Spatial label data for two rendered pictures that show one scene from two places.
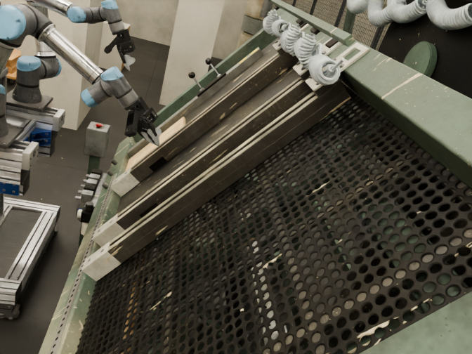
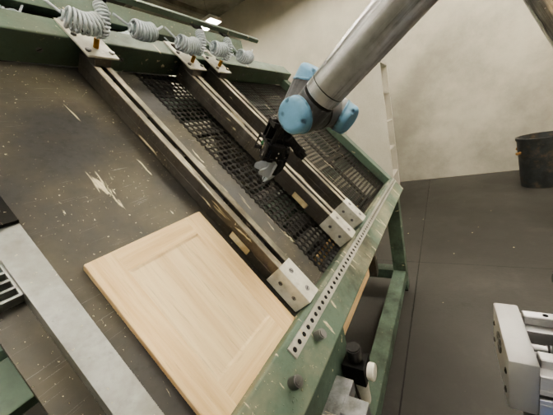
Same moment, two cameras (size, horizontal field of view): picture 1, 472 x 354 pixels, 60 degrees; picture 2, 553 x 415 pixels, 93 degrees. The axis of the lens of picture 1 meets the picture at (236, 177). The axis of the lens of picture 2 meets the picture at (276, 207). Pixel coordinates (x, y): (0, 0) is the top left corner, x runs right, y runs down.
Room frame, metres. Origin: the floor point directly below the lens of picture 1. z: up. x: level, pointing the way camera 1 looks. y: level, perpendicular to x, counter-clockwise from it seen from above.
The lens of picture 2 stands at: (2.17, 1.01, 1.37)
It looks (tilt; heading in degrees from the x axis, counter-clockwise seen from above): 14 degrees down; 228
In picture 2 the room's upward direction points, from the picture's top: 13 degrees counter-clockwise
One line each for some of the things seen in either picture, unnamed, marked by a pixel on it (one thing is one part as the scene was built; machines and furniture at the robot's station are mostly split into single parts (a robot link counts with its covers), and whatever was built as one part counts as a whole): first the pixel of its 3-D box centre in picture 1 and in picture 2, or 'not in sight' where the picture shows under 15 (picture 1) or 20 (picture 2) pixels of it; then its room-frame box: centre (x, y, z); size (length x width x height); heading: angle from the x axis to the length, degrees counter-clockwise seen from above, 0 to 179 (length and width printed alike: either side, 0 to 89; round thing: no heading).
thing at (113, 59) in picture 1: (107, 43); not in sight; (6.84, 2.70, 0.36); 0.58 x 0.45 x 0.72; 103
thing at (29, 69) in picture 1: (29, 69); not in sight; (2.15, 1.27, 1.20); 0.13 x 0.12 x 0.14; 168
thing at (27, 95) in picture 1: (27, 90); not in sight; (2.14, 1.27, 1.09); 0.15 x 0.15 x 0.10
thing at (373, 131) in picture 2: not in sight; (372, 138); (-1.95, -0.95, 1.03); 0.60 x 0.58 x 2.05; 13
